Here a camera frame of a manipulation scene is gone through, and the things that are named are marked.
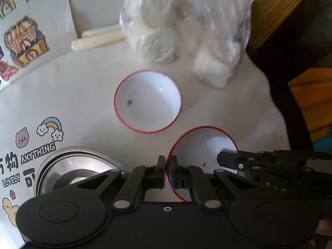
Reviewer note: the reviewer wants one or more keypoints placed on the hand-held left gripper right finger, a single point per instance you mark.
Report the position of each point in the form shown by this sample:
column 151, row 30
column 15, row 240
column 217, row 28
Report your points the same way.
column 174, row 176

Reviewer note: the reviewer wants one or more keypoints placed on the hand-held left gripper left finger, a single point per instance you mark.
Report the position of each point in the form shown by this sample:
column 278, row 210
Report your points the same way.
column 160, row 176

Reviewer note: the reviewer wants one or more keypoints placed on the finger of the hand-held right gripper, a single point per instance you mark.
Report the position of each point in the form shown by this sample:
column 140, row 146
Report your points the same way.
column 233, row 160
column 298, row 155

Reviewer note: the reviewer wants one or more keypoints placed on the white bowl with red rim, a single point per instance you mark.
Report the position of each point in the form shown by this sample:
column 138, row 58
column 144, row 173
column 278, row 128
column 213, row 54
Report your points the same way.
column 202, row 142
column 147, row 101

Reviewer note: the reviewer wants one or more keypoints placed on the stainless steel bowl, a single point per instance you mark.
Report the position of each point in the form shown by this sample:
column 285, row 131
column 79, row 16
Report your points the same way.
column 85, row 164

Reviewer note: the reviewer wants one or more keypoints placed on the painting with orange dress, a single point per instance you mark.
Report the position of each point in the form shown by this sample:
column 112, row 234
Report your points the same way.
column 311, row 109

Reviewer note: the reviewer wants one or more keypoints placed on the white printed table cloth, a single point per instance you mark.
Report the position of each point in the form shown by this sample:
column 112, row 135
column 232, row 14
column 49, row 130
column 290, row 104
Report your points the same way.
column 77, row 96

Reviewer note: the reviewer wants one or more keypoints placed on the plastic bag of white buns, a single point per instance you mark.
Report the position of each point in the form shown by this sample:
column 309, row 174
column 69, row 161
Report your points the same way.
column 186, row 26

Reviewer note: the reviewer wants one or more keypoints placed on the white stick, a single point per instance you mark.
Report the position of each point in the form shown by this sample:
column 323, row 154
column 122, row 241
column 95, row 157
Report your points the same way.
column 96, row 42
column 101, row 31

